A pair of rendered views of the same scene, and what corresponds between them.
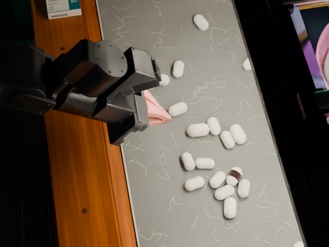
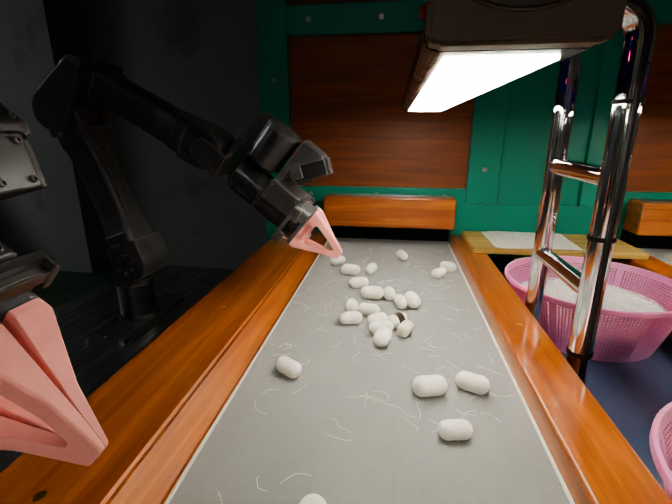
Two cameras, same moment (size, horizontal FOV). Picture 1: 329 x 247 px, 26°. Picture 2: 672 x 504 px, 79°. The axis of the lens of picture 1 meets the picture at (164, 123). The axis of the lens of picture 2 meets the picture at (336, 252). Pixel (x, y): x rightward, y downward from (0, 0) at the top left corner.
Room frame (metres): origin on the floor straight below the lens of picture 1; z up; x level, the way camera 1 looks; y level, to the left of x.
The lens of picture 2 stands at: (-0.01, -0.19, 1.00)
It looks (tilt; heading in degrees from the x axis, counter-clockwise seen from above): 17 degrees down; 18
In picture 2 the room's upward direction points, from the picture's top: straight up
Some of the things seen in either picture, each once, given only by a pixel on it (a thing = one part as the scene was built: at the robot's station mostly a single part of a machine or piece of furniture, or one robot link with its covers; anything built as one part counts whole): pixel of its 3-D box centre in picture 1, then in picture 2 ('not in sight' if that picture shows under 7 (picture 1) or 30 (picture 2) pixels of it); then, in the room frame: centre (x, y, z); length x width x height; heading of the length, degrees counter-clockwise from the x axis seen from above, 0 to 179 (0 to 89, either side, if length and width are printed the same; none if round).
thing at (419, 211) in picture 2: not in sight; (388, 210); (0.92, -0.01, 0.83); 0.30 x 0.06 x 0.07; 100
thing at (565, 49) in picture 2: (290, 61); (444, 64); (0.50, -0.15, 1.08); 0.62 x 0.08 x 0.07; 10
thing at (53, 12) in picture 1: (63, 6); not in sight; (0.84, 0.18, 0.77); 0.06 x 0.04 x 0.02; 100
